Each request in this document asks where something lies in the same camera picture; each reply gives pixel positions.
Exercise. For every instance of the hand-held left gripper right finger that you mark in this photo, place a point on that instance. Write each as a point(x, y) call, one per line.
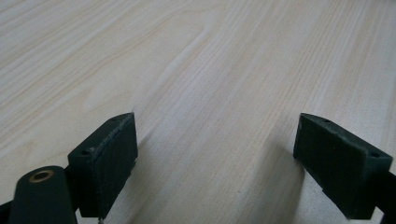
point(336, 161)

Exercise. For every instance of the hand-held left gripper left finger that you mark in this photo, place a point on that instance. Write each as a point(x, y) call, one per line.
point(106, 165)

